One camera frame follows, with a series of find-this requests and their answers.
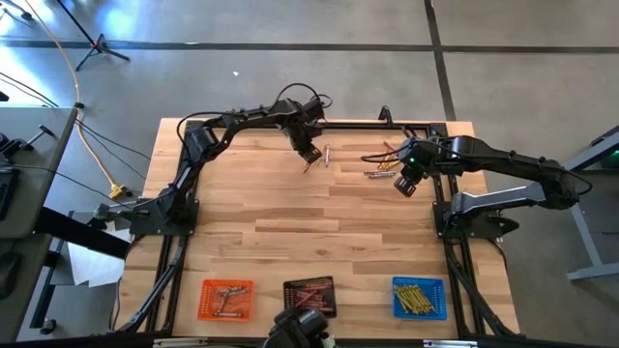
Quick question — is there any black tripod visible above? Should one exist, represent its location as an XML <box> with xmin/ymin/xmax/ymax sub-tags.
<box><xmin>55</xmin><ymin>0</ymin><xmax>131</xmax><ymax>73</ymax></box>

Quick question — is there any black floor cable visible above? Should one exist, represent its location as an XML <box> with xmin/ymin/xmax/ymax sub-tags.
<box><xmin>0</xmin><ymin>162</ymin><xmax>161</xmax><ymax>207</ymax></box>
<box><xmin>74</xmin><ymin>118</ymin><xmax>152</xmax><ymax>181</ymax></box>

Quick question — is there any silver metal bracket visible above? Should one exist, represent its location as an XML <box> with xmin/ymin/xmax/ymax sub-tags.
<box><xmin>423</xmin><ymin>339</ymin><xmax>479</xmax><ymax>348</ymax></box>
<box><xmin>153</xmin><ymin>337</ymin><xmax>210</xmax><ymax>348</ymax></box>

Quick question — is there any black slotted plastic basket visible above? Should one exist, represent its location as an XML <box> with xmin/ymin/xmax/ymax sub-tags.
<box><xmin>282</xmin><ymin>275</ymin><xmax>338</xmax><ymax>319</ymax></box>

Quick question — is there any blue slotted plastic basket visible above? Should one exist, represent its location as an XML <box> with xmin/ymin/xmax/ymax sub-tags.
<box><xmin>392</xmin><ymin>275</ymin><xmax>448</xmax><ymax>321</ymax></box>

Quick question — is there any black device with green light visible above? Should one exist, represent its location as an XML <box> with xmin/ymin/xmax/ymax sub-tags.
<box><xmin>592</xmin><ymin>126</ymin><xmax>619</xmax><ymax>169</ymax></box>

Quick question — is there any white paper sheet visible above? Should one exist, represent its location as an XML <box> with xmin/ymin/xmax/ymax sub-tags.
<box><xmin>67</xmin><ymin>230</ymin><xmax>133</xmax><ymax>289</ymax></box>

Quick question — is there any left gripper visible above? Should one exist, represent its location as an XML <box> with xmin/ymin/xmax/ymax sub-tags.
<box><xmin>282</xmin><ymin>108</ymin><xmax>324</xmax><ymax>164</ymax></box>

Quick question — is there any orange slotted plastic basket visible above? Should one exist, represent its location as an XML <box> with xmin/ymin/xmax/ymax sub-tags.
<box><xmin>197</xmin><ymin>278</ymin><xmax>255</xmax><ymax>323</ymax></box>

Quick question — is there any black aluminium table frame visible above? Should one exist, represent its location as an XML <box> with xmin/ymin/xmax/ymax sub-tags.
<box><xmin>115</xmin><ymin>118</ymin><xmax>521</xmax><ymax>339</ymax></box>

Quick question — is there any black steel beam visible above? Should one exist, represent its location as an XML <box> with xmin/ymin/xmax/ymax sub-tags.
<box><xmin>33</xmin><ymin>207</ymin><xmax>132</xmax><ymax>260</ymax></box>

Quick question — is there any grey table leg frame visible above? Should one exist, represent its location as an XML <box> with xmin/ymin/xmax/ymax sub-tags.
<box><xmin>564</xmin><ymin>125</ymin><xmax>619</xmax><ymax>282</ymax></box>

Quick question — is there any yellow extension cable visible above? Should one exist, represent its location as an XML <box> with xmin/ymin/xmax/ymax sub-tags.
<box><xmin>23</xmin><ymin>0</ymin><xmax>128</xmax><ymax>200</ymax></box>

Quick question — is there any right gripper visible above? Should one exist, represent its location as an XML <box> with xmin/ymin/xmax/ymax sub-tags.
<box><xmin>394</xmin><ymin>136</ymin><xmax>439</xmax><ymax>197</ymax></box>

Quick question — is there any grey desk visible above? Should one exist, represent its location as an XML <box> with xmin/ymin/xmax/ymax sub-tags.
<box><xmin>0</xmin><ymin>105</ymin><xmax>78</xmax><ymax>342</ymax></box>

